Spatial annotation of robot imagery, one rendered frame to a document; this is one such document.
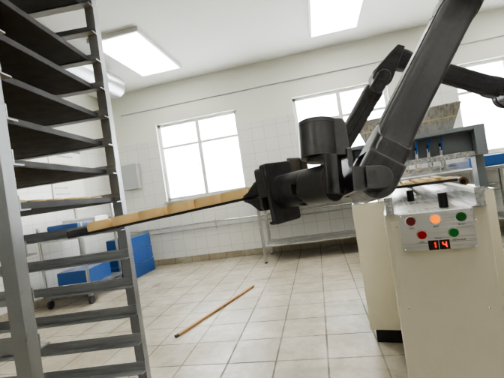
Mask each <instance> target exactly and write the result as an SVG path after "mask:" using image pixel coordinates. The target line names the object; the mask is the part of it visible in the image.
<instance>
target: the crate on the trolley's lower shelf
mask: <svg viewBox="0 0 504 378"><path fill-rule="evenodd" d="M88 271H89V277H90V282H93V281H100V280H102V279H104V278H105V277H107V276H109V275H111V274H112V273H111V268H110V262H102V263H96V264H91V265H88ZM57 278H58V286H65V285H71V284H81V283H87V280H86V270H85V266H84V265H80V266H75V267H73V268H70V269H68V270H66V271H63V272H60V273H58V274H57Z"/></svg>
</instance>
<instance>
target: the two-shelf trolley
mask: <svg viewBox="0 0 504 378"><path fill-rule="evenodd" d="M109 207H110V211H111V216H108V218H114V217H115V215H114V214H113V204H112V203H111V204H109ZM73 211H74V217H75V219H77V218H78V217H77V210H76V209H74V210H73ZM89 236H94V235H87V236H81V237H76V238H69V239H67V238H66V239H61V240H55V241H45V242H40V243H37V245H38V250H39V256H40V261H41V260H44V256H43V251H42V246H41V245H42V244H48V243H53V242H63V241H68V240H74V239H78V242H79V252H80V255H83V254H86V246H85V241H84V238H86V237H89ZM114 237H115V247H116V250H118V249H119V245H118V239H117V234H116V232H114ZM118 267H119V271H118V272H113V273H112V274H111V275H109V276H107V277H105V278H104V279H102V280H101V281H104V280H109V279H113V278H115V277H117V276H118V278H122V265H121V260H118ZM85 274H86V280H87V282H90V277H89V267H88V265H85ZM42 276H43V286H44V288H48V287H47V277H46V272H45V271H42ZM88 296H89V297H88V303H89V304H94V302H95V296H94V293H89V294H88ZM47 301H48V303H47V308H48V309H49V310H51V309H53V308H54V306H55V303H54V301H53V299H52V298H50V299H47Z"/></svg>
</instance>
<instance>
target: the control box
mask: <svg viewBox="0 0 504 378"><path fill-rule="evenodd" d="M459 212H463V213H465V214H466V220H464V221H459V220H457V219H456V214H457V213H459ZM432 215H438V216H439V217H440V222H439V223H432V222H431V216H432ZM397 216H398V221H399V226H400V235H401V241H402V246H403V252H413V251H436V250H448V249H461V248H479V241H478V236H477V231H476V222H475V217H474V212H473V208H472V207H465V208H451V209H443V210H436V211H422V212H414V213H407V214H398V215H397ZM407 218H414V219H415V224H414V225H413V226H409V225H407V223H406V220H407ZM451 228H455V229H457V230H458V232H459V234H458V236H456V237H452V236H450V235H449V230H450V229H451ZM419 231H425V232H426V234H427V237H426V238H425V239H420V238H419V237H418V232H419ZM445 240H446V241H447V245H448V247H447V248H444V247H443V244H442V241H445ZM431 242H436V249H433V248H432V247H431V246H432V245H431Z"/></svg>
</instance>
